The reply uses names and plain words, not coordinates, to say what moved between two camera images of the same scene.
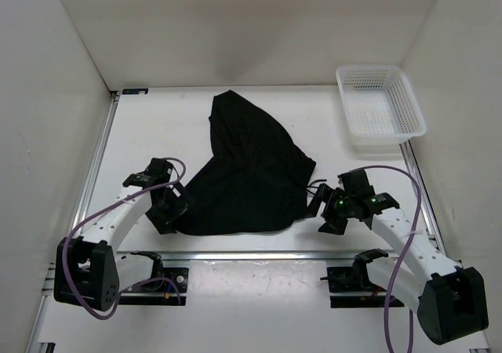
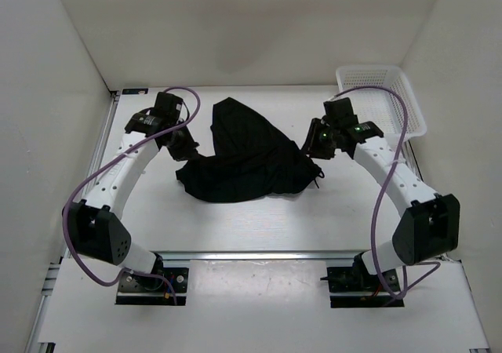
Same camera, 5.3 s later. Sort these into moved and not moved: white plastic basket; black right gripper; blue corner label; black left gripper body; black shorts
Moved: black left gripper body; black shorts; black right gripper
Not moved: white plastic basket; blue corner label
